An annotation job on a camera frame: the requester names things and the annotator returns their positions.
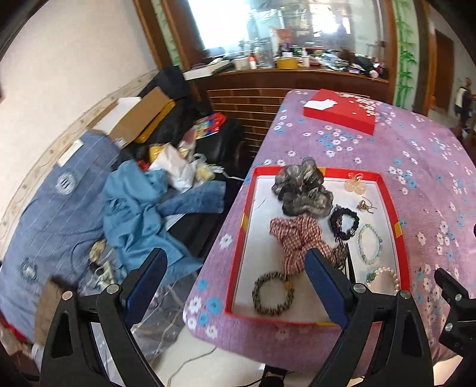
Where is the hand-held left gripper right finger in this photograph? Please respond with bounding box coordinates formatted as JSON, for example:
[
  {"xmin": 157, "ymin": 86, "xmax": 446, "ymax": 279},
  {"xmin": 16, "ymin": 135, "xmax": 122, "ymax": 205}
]
[{"xmin": 305, "ymin": 248, "xmax": 436, "ymax": 387}]

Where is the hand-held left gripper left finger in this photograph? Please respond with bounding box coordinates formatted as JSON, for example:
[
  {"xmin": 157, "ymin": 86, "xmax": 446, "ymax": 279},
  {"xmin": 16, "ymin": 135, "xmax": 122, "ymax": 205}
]
[{"xmin": 39, "ymin": 247, "xmax": 168, "ymax": 387}]

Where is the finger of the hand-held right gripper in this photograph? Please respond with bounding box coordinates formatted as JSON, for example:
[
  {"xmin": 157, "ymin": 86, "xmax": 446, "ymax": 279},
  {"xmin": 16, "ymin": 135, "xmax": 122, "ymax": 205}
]
[
  {"xmin": 434, "ymin": 267, "xmax": 476, "ymax": 318},
  {"xmin": 438, "ymin": 317, "xmax": 476, "ymax": 356}
]

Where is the black hair claw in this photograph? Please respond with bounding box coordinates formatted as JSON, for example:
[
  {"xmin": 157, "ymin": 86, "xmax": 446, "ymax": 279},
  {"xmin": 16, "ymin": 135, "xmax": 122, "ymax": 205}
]
[{"xmin": 329, "ymin": 240, "xmax": 354, "ymax": 278}]

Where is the pale green bead bracelet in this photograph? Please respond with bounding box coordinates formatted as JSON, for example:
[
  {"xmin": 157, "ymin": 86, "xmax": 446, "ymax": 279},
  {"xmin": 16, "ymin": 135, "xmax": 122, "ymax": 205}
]
[{"xmin": 357, "ymin": 223, "xmax": 385, "ymax": 262}]

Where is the black scrunchie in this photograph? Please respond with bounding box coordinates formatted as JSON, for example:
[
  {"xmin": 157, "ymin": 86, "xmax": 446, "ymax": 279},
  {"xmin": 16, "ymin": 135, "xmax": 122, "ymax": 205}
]
[{"xmin": 329, "ymin": 204, "xmax": 361, "ymax": 241}]

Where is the white pearl bracelet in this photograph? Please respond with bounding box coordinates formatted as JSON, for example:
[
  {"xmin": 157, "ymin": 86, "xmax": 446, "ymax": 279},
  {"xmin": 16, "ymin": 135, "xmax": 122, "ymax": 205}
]
[{"xmin": 366, "ymin": 266, "xmax": 402, "ymax": 293}]

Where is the tiger striped bracelet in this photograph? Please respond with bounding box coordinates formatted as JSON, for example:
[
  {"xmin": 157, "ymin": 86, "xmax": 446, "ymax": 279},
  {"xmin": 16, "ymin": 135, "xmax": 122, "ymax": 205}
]
[{"xmin": 252, "ymin": 270, "xmax": 296, "ymax": 317}]

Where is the red box with white inside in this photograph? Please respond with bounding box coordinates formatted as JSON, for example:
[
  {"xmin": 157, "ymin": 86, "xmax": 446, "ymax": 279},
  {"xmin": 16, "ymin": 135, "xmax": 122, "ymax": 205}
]
[{"xmin": 225, "ymin": 165, "xmax": 410, "ymax": 328}]

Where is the clear plastic bag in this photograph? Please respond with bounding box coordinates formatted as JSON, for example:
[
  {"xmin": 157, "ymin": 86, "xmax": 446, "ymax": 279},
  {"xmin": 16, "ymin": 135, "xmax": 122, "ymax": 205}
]
[{"xmin": 130, "ymin": 282, "xmax": 202, "ymax": 358}]

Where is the blue clothing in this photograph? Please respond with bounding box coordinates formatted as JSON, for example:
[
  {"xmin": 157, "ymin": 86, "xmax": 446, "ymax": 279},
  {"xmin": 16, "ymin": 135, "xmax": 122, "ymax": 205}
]
[{"xmin": 102, "ymin": 160, "xmax": 228, "ymax": 287}]

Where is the grey scrunchie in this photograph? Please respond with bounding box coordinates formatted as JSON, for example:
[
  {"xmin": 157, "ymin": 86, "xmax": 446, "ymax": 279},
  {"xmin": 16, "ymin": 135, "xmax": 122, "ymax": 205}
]
[{"xmin": 273, "ymin": 157, "xmax": 335, "ymax": 219}]

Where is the blue striped blanket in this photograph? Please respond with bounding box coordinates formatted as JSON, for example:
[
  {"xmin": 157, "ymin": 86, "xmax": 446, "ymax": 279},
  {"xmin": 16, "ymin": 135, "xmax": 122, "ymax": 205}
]
[{"xmin": 0, "ymin": 130, "xmax": 124, "ymax": 344}]

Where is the white plastic bag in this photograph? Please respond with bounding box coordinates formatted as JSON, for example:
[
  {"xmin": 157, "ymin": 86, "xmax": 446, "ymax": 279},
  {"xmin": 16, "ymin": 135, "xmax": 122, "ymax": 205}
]
[{"xmin": 148, "ymin": 143, "xmax": 217, "ymax": 193}]

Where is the black sofa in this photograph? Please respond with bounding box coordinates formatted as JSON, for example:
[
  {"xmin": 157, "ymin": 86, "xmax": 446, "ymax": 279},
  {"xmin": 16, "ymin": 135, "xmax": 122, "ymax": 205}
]
[{"xmin": 123, "ymin": 67, "xmax": 246, "ymax": 261}]

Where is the colourful book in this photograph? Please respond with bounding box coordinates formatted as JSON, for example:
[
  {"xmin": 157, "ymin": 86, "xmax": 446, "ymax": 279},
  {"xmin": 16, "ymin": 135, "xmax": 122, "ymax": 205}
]
[{"xmin": 193, "ymin": 113, "xmax": 228, "ymax": 141}]

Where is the cardboard box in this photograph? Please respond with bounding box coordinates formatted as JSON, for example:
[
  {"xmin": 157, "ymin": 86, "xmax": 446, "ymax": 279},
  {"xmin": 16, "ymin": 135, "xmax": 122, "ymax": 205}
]
[{"xmin": 87, "ymin": 87, "xmax": 176, "ymax": 148}]

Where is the red box lid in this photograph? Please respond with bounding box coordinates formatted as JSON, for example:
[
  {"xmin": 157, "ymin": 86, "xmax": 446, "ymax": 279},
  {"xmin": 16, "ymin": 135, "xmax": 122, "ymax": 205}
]
[{"xmin": 303, "ymin": 89, "xmax": 377, "ymax": 135}]

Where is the wooden counter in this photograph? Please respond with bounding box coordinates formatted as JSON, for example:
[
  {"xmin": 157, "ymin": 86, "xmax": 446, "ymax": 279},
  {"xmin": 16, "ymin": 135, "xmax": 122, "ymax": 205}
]
[{"xmin": 182, "ymin": 68, "xmax": 391, "ymax": 176}]

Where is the floor cable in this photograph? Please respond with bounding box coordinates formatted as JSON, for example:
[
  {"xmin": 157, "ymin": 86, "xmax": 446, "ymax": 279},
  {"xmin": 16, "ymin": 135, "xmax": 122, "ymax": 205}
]
[{"xmin": 163, "ymin": 346, "xmax": 220, "ymax": 387}]

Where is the jacket on stair post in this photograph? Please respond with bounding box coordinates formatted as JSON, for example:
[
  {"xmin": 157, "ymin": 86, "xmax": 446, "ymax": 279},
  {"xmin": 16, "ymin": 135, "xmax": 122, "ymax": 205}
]
[{"xmin": 455, "ymin": 78, "xmax": 475, "ymax": 120}]

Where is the green bamboo wall decal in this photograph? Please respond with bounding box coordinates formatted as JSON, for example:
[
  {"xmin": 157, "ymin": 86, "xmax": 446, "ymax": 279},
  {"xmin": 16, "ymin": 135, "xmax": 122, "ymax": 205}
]
[{"xmin": 394, "ymin": 0, "xmax": 417, "ymax": 105}]

